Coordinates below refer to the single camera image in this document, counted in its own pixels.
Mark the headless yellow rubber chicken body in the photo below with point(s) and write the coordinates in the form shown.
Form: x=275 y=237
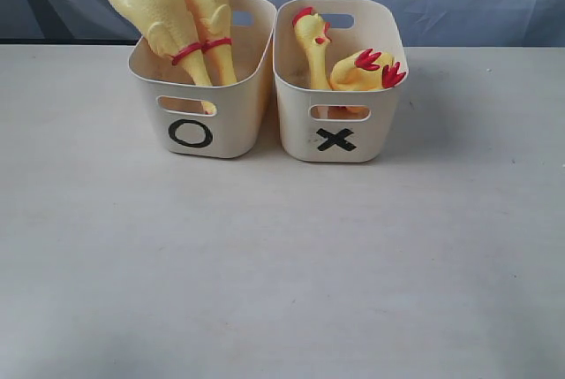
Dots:
x=366 y=70

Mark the broken rubber chicken head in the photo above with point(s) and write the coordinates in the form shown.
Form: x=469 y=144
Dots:
x=311 y=32

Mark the yellow rubber chicken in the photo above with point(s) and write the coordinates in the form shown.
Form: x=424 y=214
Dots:
x=171 y=32
x=213 y=22

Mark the cream bin marked X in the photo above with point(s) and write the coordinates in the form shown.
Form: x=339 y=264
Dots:
x=327 y=126

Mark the cream bin marked O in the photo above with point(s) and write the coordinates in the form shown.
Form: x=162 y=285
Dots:
x=219 y=122

